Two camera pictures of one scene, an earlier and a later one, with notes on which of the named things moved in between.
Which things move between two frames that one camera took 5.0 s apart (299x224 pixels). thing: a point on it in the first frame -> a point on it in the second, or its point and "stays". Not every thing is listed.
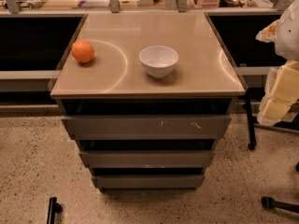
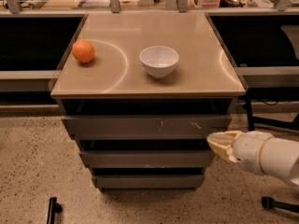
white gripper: x=289 y=36 -> x=248 y=152
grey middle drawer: x=147 y=159 stays
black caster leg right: x=268 y=203 stays
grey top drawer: x=148 y=126 stays
